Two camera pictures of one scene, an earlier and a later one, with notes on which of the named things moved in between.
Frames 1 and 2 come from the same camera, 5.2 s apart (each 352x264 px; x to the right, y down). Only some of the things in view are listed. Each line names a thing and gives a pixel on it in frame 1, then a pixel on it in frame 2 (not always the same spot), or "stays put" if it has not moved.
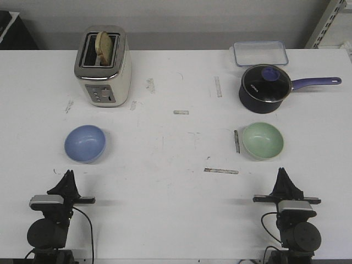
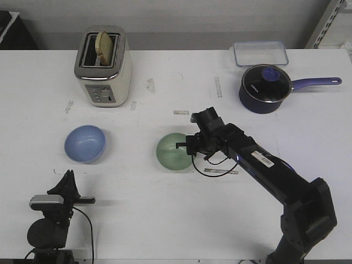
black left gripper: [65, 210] stays put
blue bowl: [85, 143] stays put
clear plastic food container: [251, 53] stays put
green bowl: [262, 140] to [169, 156]
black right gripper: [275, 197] to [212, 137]
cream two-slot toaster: [100, 86] stays put
